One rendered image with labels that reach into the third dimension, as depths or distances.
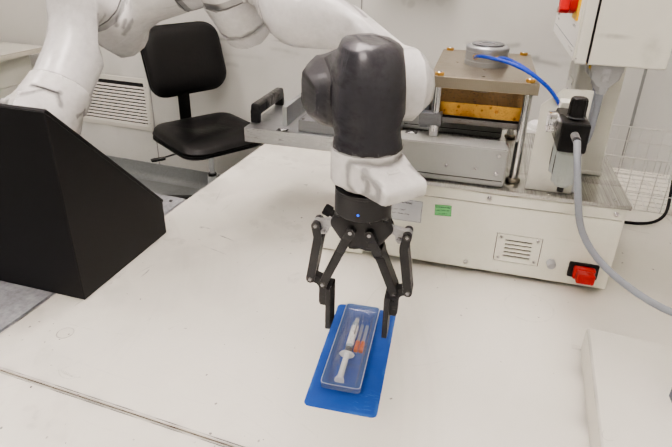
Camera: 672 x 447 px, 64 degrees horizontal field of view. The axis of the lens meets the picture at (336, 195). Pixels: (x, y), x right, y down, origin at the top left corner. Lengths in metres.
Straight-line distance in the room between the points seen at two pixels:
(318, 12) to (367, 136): 0.30
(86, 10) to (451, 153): 0.74
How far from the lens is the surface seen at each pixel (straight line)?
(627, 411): 0.81
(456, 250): 1.04
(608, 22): 0.93
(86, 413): 0.83
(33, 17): 3.64
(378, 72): 0.61
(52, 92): 1.13
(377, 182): 0.62
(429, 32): 2.51
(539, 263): 1.05
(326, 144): 1.06
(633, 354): 0.90
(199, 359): 0.86
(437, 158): 0.97
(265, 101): 1.16
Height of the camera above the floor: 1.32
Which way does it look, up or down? 25 degrees down
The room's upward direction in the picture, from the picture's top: 1 degrees clockwise
